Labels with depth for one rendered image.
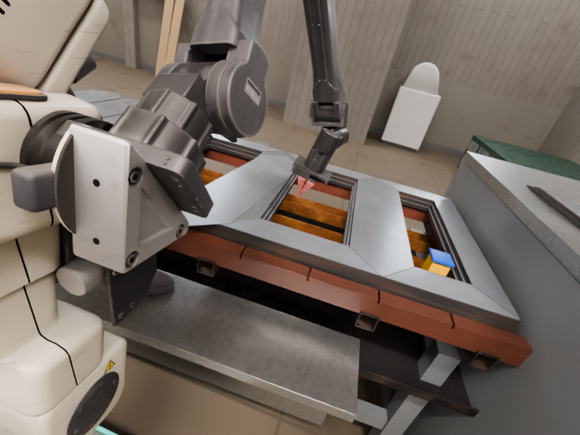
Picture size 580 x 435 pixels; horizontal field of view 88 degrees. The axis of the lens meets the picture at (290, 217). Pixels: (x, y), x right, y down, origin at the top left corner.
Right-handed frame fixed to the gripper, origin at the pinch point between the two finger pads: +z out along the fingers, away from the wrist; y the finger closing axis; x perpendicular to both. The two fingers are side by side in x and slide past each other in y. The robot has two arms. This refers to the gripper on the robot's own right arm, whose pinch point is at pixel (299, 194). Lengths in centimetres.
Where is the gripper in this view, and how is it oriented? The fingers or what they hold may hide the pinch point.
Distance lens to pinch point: 84.0
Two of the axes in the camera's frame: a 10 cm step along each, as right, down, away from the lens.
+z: -4.1, 7.4, 5.3
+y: -8.8, -4.8, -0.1
